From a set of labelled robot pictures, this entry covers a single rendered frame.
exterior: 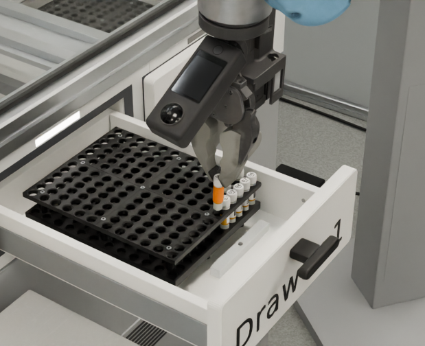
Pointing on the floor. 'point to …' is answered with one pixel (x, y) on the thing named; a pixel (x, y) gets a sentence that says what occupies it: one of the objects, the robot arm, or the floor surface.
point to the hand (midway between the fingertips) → (215, 177)
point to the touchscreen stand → (393, 199)
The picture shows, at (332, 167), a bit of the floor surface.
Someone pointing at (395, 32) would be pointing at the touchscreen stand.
